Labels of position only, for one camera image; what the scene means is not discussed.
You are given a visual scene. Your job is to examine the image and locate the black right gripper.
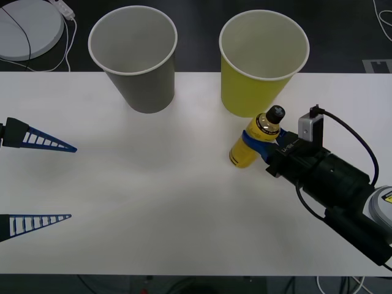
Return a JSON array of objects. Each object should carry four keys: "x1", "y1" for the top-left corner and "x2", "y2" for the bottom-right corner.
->
[{"x1": 241, "y1": 129, "x2": 331, "y2": 185}]

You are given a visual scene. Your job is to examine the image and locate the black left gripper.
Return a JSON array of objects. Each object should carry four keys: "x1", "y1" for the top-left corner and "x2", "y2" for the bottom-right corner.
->
[{"x1": 0, "y1": 117, "x2": 78, "y2": 243}]

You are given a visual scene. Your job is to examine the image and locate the yellow bottle with black cap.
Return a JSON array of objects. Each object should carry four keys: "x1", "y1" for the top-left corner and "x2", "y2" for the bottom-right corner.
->
[{"x1": 228, "y1": 105, "x2": 287, "y2": 170}]

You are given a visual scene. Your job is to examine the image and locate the yellow-green plastic waste bin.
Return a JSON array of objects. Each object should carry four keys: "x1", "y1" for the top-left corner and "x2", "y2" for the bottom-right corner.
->
[{"x1": 218, "y1": 9, "x2": 311, "y2": 118}]

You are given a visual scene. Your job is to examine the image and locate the grey plastic waste bin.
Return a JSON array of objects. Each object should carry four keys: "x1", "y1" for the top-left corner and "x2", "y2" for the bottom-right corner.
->
[{"x1": 88, "y1": 6, "x2": 179, "y2": 115}]

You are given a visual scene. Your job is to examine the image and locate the white round floor plate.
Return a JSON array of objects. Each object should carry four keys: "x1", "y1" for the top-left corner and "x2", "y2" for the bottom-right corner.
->
[{"x1": 0, "y1": 0, "x2": 66, "y2": 61}]

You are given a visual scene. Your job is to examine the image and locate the white power strip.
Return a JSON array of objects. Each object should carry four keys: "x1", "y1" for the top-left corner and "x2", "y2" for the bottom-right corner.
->
[{"x1": 50, "y1": 0, "x2": 76, "y2": 21}]

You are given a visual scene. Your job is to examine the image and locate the right arm grey camera box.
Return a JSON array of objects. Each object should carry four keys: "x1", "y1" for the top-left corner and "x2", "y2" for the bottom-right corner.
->
[{"x1": 298, "y1": 105, "x2": 325, "y2": 148}]

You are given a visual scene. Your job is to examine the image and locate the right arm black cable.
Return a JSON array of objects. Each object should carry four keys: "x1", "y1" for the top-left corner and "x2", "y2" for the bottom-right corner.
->
[{"x1": 309, "y1": 105, "x2": 381, "y2": 186}]

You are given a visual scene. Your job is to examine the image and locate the white cable of power strip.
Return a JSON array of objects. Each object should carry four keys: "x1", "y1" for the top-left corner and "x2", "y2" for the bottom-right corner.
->
[{"x1": 0, "y1": 17, "x2": 78, "y2": 73}]

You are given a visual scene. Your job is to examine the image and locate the thin black floor cable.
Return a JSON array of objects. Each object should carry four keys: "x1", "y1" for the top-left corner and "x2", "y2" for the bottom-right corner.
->
[{"x1": 0, "y1": 5, "x2": 32, "y2": 72}]

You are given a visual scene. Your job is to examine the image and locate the white cable under table edge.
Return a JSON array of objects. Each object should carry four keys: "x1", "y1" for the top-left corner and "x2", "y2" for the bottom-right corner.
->
[{"x1": 316, "y1": 275, "x2": 366, "y2": 294}]

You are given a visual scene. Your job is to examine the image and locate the looped white floor cable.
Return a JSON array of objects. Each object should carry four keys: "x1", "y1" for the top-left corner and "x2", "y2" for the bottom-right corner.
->
[{"x1": 372, "y1": 0, "x2": 392, "y2": 42}]

